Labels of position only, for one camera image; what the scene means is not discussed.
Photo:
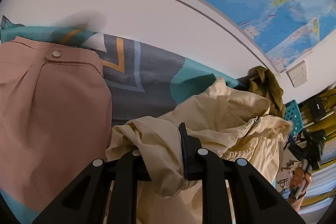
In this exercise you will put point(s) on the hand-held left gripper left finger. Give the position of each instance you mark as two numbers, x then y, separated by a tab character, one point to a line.
126	174

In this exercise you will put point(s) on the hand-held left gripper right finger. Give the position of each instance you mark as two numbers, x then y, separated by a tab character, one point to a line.
184	150

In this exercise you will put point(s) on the cream jacket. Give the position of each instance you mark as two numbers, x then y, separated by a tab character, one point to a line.
218	113

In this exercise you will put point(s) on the yellow-green hanging clothes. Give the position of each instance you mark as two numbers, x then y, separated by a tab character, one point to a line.
329	119

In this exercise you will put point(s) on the person's right hand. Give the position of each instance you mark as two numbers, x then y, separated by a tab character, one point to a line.
299	179

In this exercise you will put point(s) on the turquoise plastic basket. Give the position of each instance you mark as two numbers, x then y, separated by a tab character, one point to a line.
292	115

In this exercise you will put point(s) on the black handbag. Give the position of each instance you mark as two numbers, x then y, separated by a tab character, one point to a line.
316	108

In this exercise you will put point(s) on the white printed cloth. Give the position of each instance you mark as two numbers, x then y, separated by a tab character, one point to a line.
287	176

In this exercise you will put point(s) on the olive green garment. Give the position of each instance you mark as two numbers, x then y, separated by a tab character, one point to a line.
270	87

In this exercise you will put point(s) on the teal and grey bed sheet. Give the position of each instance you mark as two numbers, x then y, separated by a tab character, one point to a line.
147	74

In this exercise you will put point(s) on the pink garment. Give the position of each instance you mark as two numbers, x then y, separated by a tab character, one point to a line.
52	113

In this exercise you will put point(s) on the white wall socket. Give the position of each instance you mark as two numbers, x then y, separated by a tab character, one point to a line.
296	74

